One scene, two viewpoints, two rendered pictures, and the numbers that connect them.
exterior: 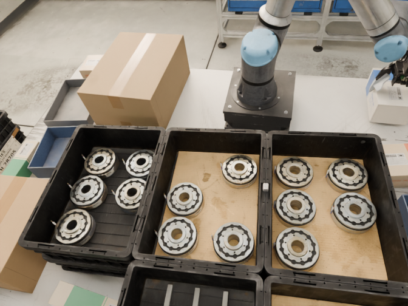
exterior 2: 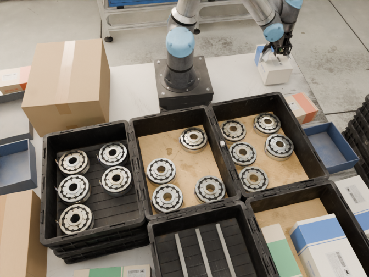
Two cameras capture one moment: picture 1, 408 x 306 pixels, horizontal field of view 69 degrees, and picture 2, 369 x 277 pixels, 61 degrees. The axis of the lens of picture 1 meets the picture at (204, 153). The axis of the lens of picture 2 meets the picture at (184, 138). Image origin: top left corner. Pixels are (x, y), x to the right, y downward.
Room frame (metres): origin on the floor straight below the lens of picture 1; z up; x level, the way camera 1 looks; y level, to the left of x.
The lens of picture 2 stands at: (-0.10, 0.29, 1.80)
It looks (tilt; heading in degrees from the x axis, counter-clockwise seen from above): 54 degrees down; 330
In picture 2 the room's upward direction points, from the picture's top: straight up
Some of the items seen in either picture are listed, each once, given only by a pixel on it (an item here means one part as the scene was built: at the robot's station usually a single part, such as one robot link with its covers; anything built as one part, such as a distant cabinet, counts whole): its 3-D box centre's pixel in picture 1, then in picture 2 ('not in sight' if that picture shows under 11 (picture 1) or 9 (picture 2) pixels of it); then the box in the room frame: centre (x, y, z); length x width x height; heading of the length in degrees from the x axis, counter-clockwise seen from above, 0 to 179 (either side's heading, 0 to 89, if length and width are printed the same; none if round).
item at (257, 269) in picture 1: (206, 189); (180, 156); (0.39, 0.01, 0.92); 0.40 x 0.30 x 0.02; 163
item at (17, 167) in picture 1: (19, 169); not in sight; (0.74, 0.70, 0.73); 0.24 x 0.06 x 0.06; 160
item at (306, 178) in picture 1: (294, 171); (233, 129); (0.43, -0.24, 0.86); 0.10 x 0.10 x 0.01
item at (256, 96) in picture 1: (257, 82); (179, 69); (0.84, -0.24, 0.85); 0.15 x 0.15 x 0.10
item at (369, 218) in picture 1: (354, 210); (279, 145); (0.29, -0.35, 0.86); 0.10 x 0.10 x 0.01
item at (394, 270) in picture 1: (323, 206); (260, 148); (0.31, -0.28, 0.87); 0.40 x 0.30 x 0.11; 163
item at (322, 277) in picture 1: (328, 197); (263, 139); (0.31, -0.28, 0.92); 0.40 x 0.30 x 0.02; 163
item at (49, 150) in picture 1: (60, 151); (13, 167); (0.79, 0.55, 0.74); 0.20 x 0.15 x 0.07; 168
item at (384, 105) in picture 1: (388, 95); (272, 63); (0.73, -0.72, 0.76); 0.20 x 0.12 x 0.09; 158
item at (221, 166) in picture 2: (208, 198); (180, 165); (0.39, 0.01, 0.87); 0.40 x 0.30 x 0.11; 163
